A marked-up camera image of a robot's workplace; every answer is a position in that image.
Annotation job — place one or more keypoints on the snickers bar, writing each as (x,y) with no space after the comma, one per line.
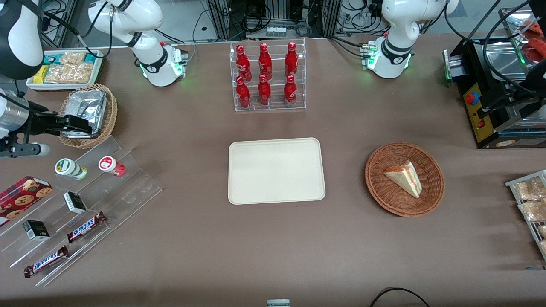
(46,262)
(86,227)

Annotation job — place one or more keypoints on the clear acrylic bottle rack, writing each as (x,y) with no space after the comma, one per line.
(269,108)

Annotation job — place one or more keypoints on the large brown wicker basket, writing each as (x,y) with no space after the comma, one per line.
(384,192)

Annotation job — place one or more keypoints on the white snack bin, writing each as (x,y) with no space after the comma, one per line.
(34,86)

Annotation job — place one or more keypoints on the red cola bottle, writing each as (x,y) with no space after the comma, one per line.
(290,92)
(264,93)
(291,62)
(243,64)
(243,94)
(265,64)

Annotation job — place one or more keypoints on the small grey device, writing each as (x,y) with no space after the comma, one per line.
(278,303)

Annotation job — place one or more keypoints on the aluminium frame rack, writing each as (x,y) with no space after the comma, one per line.
(273,10)

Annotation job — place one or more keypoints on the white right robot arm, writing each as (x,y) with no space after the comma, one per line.
(158,70)

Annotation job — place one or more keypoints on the clear stepped acrylic stand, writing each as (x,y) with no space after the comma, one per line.
(128,187)

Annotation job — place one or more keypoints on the triangular sandwich wedge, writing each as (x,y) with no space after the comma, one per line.
(405,178)

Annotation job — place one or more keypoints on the red plastic item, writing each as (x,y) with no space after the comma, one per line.
(535,49)

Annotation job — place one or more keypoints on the silver foil packet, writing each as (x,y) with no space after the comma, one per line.
(87,106)

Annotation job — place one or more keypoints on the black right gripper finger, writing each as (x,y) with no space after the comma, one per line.
(55,118)
(72,130)

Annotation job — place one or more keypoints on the beige plastic tray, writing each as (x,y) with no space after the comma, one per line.
(276,170)

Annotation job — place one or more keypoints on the white power strip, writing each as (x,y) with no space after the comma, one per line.
(276,31)

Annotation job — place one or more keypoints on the yellow snack box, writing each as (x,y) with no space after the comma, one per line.
(40,74)

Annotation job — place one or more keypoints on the teal snack pack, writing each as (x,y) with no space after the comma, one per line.
(52,59)

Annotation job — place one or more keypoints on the small black box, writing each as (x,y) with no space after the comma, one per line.
(36,230)
(75,202)

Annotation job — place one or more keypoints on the clear cracker packet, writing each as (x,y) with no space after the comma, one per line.
(68,73)

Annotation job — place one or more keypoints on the clear snack packet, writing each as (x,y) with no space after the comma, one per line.
(529,189)
(533,211)

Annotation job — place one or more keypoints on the red gum bottle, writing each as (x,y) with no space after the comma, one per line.
(110,165)

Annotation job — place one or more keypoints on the black machine with red button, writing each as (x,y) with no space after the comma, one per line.
(482,115)

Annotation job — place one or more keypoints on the red cookie box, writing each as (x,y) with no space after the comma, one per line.
(21,198)

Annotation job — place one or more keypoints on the small tan wicker basket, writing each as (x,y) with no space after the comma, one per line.
(110,115)

